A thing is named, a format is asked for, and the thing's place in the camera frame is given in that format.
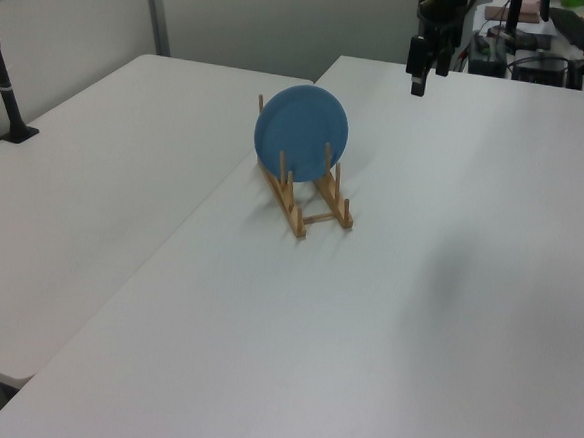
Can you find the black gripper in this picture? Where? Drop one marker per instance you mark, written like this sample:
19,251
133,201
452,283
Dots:
443,9

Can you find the black electronic device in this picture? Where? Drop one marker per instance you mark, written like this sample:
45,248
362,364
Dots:
540,70

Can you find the green container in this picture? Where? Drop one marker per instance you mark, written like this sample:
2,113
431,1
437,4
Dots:
573,1

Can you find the pink flat box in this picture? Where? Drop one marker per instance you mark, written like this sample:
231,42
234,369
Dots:
528,16

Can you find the small black box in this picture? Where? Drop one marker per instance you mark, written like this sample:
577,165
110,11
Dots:
488,57

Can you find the black monitor stand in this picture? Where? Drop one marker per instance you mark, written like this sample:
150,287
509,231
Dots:
512,19

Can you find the wooden plate rack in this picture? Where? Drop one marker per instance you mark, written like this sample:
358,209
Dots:
334,202

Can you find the black camera pole with base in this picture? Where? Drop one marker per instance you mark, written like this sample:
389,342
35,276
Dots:
5,93

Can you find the grey partition post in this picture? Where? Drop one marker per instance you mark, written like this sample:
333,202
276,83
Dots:
157,14

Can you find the blue round plate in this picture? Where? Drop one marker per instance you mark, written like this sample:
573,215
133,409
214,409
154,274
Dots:
298,129

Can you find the black keyboard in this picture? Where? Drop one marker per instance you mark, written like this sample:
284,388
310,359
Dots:
581,30

